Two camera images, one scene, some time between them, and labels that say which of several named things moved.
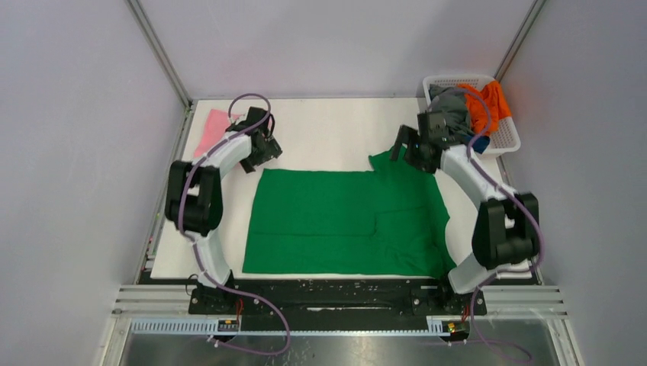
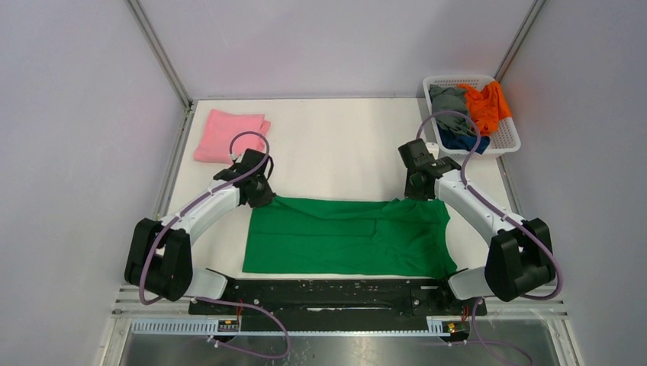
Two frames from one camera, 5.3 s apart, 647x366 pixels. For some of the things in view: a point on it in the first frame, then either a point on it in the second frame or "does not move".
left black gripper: x=271 y=150 -> x=265 y=198
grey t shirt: x=452 y=103 does not move
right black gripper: x=408 y=135 -> x=411 y=193
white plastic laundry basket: x=505 y=138 does not move
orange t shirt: x=499 y=107 does not move
